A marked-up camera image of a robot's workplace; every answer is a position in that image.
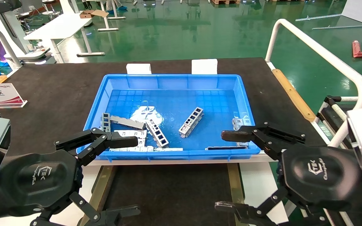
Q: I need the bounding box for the wooden edge strip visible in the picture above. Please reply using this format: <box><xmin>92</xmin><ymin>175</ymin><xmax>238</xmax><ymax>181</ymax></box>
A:
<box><xmin>272</xmin><ymin>69</ymin><xmax>316</xmax><ymax>122</ymax></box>

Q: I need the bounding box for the metal bracket with square holes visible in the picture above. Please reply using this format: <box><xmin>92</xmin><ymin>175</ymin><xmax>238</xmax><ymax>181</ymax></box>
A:
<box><xmin>179</xmin><ymin>107</ymin><xmax>204</xmax><ymax>138</ymax></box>
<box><xmin>145</xmin><ymin>120</ymin><xmax>170</xmax><ymax>148</ymax></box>

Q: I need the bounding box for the black table mat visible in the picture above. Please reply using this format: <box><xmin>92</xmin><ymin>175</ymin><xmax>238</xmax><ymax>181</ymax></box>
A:
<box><xmin>0</xmin><ymin>57</ymin><xmax>330</xmax><ymax>157</ymax></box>

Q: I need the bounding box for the dark thin metal strip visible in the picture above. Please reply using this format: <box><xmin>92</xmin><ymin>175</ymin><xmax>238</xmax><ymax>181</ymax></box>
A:
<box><xmin>205</xmin><ymin>146</ymin><xmax>248</xmax><ymax>151</ymax></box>

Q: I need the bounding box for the white machine column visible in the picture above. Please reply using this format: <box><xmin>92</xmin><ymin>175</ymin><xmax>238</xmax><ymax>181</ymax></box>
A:
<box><xmin>0</xmin><ymin>0</ymin><xmax>51</xmax><ymax>64</ymax></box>

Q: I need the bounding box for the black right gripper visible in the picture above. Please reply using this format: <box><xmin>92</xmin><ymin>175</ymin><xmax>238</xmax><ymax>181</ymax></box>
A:
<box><xmin>215</xmin><ymin>122</ymin><xmax>362</xmax><ymax>226</ymax></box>

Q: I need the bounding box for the white tube railing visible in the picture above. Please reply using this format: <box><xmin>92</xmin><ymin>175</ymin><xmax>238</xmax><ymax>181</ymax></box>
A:
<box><xmin>265</xmin><ymin>19</ymin><xmax>362</xmax><ymax>148</ymax></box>

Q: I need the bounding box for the white floor bar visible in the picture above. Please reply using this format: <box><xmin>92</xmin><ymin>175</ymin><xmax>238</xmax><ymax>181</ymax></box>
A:
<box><xmin>295</xmin><ymin>13</ymin><xmax>343</xmax><ymax>22</ymax></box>
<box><xmin>312</xmin><ymin>23</ymin><xmax>362</xmax><ymax>30</ymax></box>

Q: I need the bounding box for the white table with legs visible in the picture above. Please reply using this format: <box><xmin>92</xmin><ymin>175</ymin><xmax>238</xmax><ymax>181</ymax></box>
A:
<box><xmin>94</xmin><ymin>0</ymin><xmax>127</xmax><ymax>32</ymax></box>

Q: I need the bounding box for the grey bracket pile front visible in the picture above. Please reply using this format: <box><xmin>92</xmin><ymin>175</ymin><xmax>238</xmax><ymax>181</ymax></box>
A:
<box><xmin>109</xmin><ymin>146</ymin><xmax>183</xmax><ymax>152</ymax></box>

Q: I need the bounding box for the black frame cart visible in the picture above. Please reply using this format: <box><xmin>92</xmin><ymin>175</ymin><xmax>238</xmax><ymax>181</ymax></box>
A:
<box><xmin>315</xmin><ymin>95</ymin><xmax>362</xmax><ymax>145</ymax></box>

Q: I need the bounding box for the silver clip metal bracket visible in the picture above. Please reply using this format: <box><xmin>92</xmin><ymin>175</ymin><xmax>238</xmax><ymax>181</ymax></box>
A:
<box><xmin>232</xmin><ymin>118</ymin><xmax>251</xmax><ymax>147</ymax></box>

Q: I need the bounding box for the grey tube railing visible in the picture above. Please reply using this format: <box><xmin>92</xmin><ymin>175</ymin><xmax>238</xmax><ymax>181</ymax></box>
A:
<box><xmin>0</xmin><ymin>25</ymin><xmax>23</xmax><ymax>70</ymax></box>

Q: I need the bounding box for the white work table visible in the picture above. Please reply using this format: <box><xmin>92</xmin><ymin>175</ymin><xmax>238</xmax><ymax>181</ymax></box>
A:
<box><xmin>24</xmin><ymin>12</ymin><xmax>106</xmax><ymax>63</ymax></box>

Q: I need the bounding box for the flat grey metal strip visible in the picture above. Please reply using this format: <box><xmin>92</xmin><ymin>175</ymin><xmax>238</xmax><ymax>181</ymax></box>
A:
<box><xmin>110</xmin><ymin>115</ymin><xmax>145</xmax><ymax>130</ymax></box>

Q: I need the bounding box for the upright grey metal bracket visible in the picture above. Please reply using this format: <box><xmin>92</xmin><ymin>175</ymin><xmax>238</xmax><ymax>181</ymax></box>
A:
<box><xmin>101</xmin><ymin>113</ymin><xmax>111</xmax><ymax>132</ymax></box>

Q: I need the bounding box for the person in blue shoe covers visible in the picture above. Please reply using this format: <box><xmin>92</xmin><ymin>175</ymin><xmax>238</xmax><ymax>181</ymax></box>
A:
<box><xmin>106</xmin><ymin>0</ymin><xmax>128</xmax><ymax>12</ymax></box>

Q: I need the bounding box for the blue plastic bin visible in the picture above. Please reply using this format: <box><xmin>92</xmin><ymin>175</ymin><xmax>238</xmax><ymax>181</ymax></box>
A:
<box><xmin>76</xmin><ymin>74</ymin><xmax>261</xmax><ymax>162</ymax></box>

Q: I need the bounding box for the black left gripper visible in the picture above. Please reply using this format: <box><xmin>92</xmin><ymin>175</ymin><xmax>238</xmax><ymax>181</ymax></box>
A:
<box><xmin>0</xmin><ymin>127</ymin><xmax>141</xmax><ymax>226</ymax></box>

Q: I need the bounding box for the open cardboard box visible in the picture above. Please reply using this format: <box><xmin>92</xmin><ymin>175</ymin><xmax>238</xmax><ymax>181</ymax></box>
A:
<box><xmin>80</xmin><ymin>10</ymin><xmax>109</xmax><ymax>19</ymax></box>

